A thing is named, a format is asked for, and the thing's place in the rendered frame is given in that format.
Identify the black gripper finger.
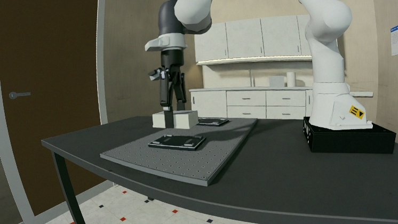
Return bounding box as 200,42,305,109
159,69,178,128
174,71,187,110

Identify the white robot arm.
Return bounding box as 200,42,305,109
145,0,373,130

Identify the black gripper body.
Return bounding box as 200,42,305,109
161,49,184,82

